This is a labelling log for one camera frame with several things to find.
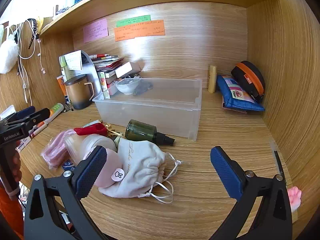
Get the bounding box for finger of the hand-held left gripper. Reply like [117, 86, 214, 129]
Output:
[5, 106, 35, 123]
[0, 108, 50, 130]

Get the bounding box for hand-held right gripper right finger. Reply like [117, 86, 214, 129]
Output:
[209, 146, 293, 240]

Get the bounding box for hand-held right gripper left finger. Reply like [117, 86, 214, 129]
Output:
[24, 145, 108, 240]

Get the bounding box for frosted cream jar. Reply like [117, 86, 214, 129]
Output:
[64, 134, 117, 167]

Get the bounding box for pink ruffled cloth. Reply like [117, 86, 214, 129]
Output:
[41, 129, 75, 169]

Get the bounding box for red fabric pouch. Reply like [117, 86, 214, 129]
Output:
[74, 126, 108, 137]

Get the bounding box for gold ornament with string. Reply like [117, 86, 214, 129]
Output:
[104, 124, 124, 138]

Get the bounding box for mint green tube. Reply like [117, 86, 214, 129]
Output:
[84, 119, 103, 128]

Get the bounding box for white drawstring pouch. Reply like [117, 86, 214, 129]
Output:
[98, 140, 183, 204]

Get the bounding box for green spray bottle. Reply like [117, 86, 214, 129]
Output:
[125, 120, 175, 145]

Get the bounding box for clear plastic storage bin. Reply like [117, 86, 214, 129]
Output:
[92, 78, 202, 142]

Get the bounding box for person's left forearm orange sleeve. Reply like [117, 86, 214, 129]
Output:
[0, 180, 24, 235]

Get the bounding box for wooden desktop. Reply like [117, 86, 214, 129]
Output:
[15, 87, 298, 240]

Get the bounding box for person's left hand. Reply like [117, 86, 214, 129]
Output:
[14, 141, 23, 181]

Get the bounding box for white marker pen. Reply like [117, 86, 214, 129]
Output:
[29, 121, 49, 138]

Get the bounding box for white green orange tube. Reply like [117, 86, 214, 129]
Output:
[47, 103, 65, 120]

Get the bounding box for brown mug with lid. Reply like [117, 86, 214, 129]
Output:
[64, 74, 95, 110]

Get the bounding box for clear ruler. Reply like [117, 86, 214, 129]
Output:
[270, 141, 285, 178]

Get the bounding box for slim light green bottle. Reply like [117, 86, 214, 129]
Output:
[59, 56, 72, 80]

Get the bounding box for white plush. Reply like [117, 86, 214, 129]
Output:
[0, 34, 19, 74]

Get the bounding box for pink wallet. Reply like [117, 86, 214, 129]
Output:
[222, 102, 248, 114]

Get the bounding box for white paper note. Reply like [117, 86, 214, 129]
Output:
[65, 50, 83, 71]

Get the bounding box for silver metal stand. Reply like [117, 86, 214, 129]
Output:
[80, 51, 105, 98]

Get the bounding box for pink paw toy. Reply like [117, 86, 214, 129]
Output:
[287, 186, 302, 214]

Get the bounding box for blue patchwork pouch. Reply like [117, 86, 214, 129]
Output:
[216, 74, 265, 112]

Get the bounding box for stack of books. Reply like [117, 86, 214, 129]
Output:
[89, 54, 125, 99]

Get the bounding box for yellow tube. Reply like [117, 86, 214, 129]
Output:
[208, 65, 218, 94]

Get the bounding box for black case orange zip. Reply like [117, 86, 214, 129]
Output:
[230, 61, 265, 103]

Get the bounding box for white cardboard box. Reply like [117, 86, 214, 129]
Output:
[115, 62, 142, 78]

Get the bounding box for pink paper note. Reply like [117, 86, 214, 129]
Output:
[83, 18, 109, 44]

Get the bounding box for orange paper note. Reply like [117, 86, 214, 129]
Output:
[114, 19, 165, 42]

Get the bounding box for green paper note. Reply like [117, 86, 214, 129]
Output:
[116, 15, 151, 28]

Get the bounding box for white cables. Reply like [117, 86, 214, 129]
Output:
[17, 20, 47, 103]

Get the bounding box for black beaded chain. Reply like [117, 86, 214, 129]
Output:
[27, 19, 38, 50]

